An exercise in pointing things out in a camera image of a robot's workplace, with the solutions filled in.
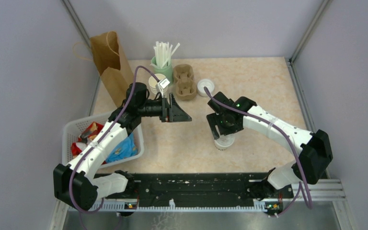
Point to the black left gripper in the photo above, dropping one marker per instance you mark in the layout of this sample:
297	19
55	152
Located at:
172	112

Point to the white paper straws bundle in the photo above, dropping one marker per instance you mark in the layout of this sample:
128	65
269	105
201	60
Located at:
163	54

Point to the white plastic cup lid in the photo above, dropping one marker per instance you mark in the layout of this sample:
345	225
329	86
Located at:
224	139

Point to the green straw holder cup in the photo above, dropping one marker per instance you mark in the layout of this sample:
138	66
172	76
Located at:
166	71

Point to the blue snack bag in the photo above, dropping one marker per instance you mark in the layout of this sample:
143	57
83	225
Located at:
123	150

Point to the red snack bag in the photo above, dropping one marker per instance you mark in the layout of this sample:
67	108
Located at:
85	138

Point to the brown paper bag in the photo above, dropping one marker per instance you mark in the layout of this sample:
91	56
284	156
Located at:
111	63

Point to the brown pulp cup carrier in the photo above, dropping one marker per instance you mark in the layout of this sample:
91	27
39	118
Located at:
185	85

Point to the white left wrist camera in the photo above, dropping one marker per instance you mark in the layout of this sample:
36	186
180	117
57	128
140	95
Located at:
164	83

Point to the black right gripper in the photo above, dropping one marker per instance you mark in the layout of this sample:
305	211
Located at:
213	119

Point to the stack of white paper cups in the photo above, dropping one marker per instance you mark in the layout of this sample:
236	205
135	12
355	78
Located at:
153	84

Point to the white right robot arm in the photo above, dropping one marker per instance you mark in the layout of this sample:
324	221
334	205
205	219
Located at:
311	151

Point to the aluminium frame rail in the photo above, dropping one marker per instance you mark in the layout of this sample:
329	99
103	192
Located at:
223	201

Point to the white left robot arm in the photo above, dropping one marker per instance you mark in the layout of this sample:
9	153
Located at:
75	183

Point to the white paper coffee cup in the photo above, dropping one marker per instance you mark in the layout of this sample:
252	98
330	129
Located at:
224	144

